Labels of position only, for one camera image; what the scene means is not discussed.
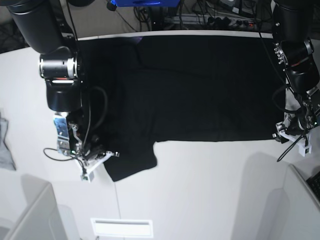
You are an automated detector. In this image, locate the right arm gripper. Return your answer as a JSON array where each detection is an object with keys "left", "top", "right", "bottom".
[{"left": 72, "top": 134, "right": 120, "bottom": 162}]

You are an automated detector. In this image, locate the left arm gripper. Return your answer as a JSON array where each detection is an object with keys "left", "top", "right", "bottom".
[{"left": 272, "top": 113, "right": 315, "bottom": 143}]

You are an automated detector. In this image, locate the black T-shirt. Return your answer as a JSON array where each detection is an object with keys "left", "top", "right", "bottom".
[{"left": 79, "top": 35, "right": 286, "bottom": 182}]

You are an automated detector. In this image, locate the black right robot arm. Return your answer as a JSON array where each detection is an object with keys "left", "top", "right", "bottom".
[{"left": 0, "top": 0, "right": 119, "bottom": 162}]

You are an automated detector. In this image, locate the black keyboard at right edge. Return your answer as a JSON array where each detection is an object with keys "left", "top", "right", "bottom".
[{"left": 306, "top": 172, "right": 320, "bottom": 201}]

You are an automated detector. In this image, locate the grey cloth at left edge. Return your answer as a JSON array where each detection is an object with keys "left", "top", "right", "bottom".
[{"left": 0, "top": 116, "right": 17, "bottom": 171}]

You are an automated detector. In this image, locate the white power strip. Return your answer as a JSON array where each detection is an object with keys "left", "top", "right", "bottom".
[{"left": 165, "top": 13, "right": 255, "bottom": 28}]

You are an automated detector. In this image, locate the blue box at top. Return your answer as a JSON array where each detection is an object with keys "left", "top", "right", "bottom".
[{"left": 110, "top": 0, "right": 180, "bottom": 7}]

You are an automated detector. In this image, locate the white table cable slot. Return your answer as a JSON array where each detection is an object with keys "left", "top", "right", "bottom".
[{"left": 90, "top": 218, "right": 154, "bottom": 238}]

